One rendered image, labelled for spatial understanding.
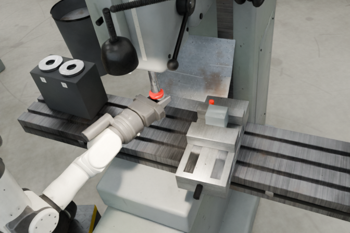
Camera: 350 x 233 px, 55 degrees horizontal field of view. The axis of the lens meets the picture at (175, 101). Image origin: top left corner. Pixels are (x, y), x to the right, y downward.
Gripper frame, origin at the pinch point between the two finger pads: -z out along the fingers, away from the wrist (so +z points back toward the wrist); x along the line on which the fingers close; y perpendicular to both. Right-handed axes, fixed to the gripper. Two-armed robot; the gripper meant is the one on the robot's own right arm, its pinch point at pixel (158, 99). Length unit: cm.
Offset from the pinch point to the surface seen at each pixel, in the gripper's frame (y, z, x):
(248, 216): 93, -26, -21
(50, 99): 8.5, 17.5, 43.2
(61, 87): 0.1, 15.0, 34.2
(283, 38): 111, -209, 54
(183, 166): 7.7, 11.6, -19.7
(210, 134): 3.6, -0.3, -21.0
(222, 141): 3.6, -0.2, -25.4
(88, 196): 113, 15, 73
